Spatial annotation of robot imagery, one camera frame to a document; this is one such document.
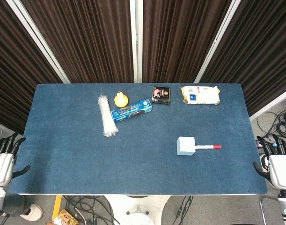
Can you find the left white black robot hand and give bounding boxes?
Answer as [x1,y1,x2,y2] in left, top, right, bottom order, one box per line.
[0,132,31,188]

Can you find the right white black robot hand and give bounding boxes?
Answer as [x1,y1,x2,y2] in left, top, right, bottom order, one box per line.
[253,134,286,190]

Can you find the light blue cube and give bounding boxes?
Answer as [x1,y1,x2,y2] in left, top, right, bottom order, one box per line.
[176,136,196,157]

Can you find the white sneaker with black stripes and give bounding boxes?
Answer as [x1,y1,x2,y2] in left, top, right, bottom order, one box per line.
[259,153,271,173]

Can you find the black pedal strip coloured buttons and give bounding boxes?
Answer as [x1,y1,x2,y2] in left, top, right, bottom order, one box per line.
[256,140,269,154]

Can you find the dark trouser leg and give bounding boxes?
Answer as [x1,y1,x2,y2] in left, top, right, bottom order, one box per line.
[1,194,32,218]

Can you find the white sneaker with pink trim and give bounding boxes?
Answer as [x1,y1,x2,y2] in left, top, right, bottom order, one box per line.
[19,203,44,221]

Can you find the yellow floor tape strip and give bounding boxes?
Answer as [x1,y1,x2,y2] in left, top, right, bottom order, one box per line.
[51,195,63,221]

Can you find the yellow snack package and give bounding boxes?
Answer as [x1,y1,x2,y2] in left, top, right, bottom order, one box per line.
[47,209,79,225]

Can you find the brown pleated curtain panel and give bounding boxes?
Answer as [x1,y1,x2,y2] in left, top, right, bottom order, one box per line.
[20,0,134,84]
[142,0,233,83]
[199,0,286,117]
[0,0,64,135]

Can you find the white wet wipes pack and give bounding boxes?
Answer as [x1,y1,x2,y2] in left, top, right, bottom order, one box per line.
[180,85,221,106]

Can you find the blue felt desk mat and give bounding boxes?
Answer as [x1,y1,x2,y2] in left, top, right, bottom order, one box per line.
[7,82,268,195]

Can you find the yellow pear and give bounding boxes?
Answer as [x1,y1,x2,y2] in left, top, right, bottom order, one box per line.
[113,91,130,108]

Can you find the blue cookie box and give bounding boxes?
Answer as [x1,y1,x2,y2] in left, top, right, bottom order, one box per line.
[110,98,154,124]

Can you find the small black packet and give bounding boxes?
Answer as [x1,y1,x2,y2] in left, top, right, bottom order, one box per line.
[151,86,171,105]

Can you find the metal chair frame tube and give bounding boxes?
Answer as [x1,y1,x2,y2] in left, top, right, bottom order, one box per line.
[259,196,279,225]

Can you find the black coiled floor cables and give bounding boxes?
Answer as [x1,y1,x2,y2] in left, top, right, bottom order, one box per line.
[256,110,286,142]

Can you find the white partition frame rail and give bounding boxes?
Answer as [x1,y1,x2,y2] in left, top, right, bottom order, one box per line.
[249,87,286,121]

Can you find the black floor cable tangle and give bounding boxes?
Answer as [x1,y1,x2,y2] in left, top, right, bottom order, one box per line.
[62,195,121,225]

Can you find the black cable with inline box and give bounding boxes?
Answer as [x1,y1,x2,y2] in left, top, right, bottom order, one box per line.
[171,195,194,225]

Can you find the white cable tie bundle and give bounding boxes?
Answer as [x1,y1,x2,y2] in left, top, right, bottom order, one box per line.
[97,93,119,138]

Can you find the white partition frame post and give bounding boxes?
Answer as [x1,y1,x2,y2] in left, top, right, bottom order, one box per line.
[193,0,242,83]
[5,0,71,84]
[129,0,144,83]

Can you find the white table pedestal base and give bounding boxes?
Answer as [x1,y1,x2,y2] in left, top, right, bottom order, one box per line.
[104,195,172,225]

